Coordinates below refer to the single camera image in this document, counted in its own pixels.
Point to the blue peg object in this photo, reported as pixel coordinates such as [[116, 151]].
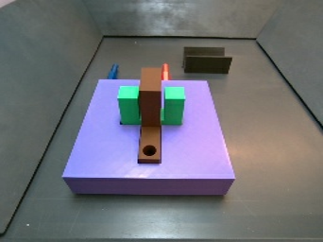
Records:
[[113, 72]]

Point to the red peg object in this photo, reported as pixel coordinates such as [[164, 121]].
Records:
[[165, 73]]

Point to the black fixture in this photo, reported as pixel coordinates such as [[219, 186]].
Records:
[[205, 60]]

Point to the green right block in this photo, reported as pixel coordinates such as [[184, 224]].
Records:
[[173, 105]]

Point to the green block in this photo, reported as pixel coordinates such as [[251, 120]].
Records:
[[173, 105], [128, 105]]

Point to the green left block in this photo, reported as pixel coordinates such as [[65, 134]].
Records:
[[128, 105]]

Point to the purple base block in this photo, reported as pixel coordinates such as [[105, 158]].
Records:
[[195, 166]]

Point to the brown L-shaped bracket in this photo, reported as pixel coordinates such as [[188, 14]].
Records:
[[149, 105]]

